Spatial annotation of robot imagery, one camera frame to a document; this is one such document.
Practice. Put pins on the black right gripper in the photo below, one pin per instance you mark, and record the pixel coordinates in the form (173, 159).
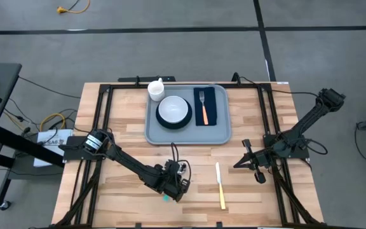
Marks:
(260, 159)

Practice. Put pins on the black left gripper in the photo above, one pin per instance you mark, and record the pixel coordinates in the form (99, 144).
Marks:
(172, 183)

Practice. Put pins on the dark navy cloth napkin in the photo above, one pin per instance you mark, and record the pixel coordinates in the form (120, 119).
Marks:
(213, 108)

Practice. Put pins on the white ceramic bowl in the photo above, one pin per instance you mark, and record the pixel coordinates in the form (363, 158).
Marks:
(173, 109)

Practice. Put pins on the white ceramic mug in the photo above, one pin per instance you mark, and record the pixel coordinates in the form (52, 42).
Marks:
(155, 90)

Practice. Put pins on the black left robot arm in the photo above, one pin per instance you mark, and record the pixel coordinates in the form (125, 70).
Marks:
(129, 162)

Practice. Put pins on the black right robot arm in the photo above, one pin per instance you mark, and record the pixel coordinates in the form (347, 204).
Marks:
(310, 117)

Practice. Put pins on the grey plastic serving tray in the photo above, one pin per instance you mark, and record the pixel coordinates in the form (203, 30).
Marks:
(186, 136)

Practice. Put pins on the black bar with blue light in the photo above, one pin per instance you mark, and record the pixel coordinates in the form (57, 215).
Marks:
(145, 79)

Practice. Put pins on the black caster wheel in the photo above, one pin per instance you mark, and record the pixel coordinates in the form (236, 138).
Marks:
(5, 205)

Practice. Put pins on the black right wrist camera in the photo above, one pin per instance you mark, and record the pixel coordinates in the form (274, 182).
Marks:
(280, 142)

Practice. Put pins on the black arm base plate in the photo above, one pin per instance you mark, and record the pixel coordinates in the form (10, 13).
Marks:
(75, 153)
(300, 153)

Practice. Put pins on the black aluminium table frame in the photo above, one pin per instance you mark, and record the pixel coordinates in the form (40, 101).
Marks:
(122, 86)

